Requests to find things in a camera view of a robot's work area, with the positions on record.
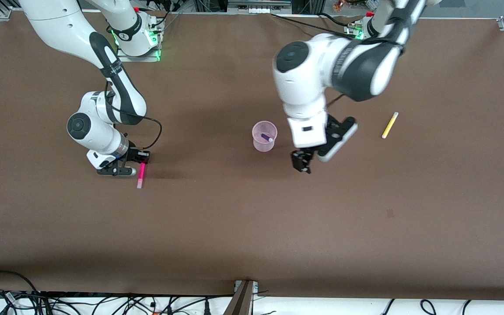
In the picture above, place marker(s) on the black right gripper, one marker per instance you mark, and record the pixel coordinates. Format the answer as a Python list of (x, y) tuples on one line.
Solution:
[(134, 154)]

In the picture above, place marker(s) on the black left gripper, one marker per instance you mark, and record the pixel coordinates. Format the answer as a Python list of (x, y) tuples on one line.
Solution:
[(301, 160)]

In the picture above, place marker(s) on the pink marker pen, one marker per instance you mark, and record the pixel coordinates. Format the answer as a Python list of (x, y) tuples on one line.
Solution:
[(140, 179)]

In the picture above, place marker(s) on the purple marker pen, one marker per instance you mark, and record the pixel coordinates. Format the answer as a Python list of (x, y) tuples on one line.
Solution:
[(266, 137)]

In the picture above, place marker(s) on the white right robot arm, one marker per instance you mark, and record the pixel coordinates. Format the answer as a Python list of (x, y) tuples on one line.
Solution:
[(99, 131)]

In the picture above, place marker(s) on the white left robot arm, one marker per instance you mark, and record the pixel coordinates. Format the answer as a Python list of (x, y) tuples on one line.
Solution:
[(304, 87)]

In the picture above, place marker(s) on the pink plastic cup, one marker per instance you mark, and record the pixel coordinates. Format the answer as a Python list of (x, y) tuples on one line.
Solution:
[(264, 146)]

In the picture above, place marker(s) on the yellow marker pen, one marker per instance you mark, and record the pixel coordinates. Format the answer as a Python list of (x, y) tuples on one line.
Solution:
[(390, 126)]

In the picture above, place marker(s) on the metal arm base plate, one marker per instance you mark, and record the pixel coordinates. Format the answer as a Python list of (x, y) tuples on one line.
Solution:
[(123, 57), (351, 30)]

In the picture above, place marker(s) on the metal table edge bracket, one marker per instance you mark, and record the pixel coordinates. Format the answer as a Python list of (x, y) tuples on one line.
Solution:
[(242, 302)]

